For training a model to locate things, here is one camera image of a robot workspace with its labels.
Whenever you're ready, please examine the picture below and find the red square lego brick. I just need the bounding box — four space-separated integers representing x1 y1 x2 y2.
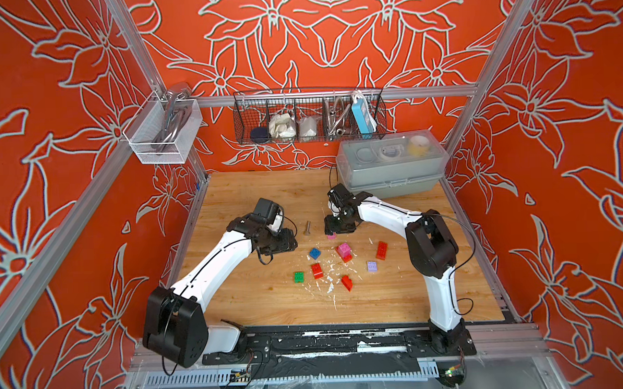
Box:
311 264 324 279

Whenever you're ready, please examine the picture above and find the long red lego brick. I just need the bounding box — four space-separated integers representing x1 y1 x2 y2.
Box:
336 250 352 263
375 241 389 261

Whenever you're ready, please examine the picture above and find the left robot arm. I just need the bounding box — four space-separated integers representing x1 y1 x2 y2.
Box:
143 212 297 368

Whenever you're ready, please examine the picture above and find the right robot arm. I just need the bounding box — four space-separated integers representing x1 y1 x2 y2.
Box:
324 184 466 354

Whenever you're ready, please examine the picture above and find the green lego brick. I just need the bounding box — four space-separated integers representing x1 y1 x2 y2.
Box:
294 271 305 283

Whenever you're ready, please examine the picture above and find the blue lego brick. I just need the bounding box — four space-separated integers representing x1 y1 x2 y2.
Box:
309 247 322 259

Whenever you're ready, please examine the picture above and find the red sloped lego brick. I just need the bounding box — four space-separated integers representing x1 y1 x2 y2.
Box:
341 276 354 292

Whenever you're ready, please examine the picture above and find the metal bolt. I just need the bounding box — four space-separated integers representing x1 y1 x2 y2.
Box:
304 220 312 236

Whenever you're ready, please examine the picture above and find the grey plastic storage box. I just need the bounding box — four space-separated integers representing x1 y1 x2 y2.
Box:
336 131 448 199

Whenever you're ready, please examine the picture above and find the blue white box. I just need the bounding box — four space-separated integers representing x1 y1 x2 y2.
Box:
351 90 377 139

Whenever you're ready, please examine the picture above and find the white crumpled bag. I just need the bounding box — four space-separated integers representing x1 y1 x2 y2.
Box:
268 113 297 142

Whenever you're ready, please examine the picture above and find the clear plastic bin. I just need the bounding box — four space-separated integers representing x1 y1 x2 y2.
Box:
125 83 203 165

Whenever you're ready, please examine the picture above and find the metal tool in bin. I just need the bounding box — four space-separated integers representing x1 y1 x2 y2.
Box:
152 82 192 153

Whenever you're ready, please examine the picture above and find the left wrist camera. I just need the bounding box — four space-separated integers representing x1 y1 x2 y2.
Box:
250 198 284 233

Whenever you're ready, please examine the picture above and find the black wire basket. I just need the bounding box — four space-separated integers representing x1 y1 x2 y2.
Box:
232 87 390 145

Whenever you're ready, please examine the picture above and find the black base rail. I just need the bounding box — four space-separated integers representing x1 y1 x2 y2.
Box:
199 324 478 379

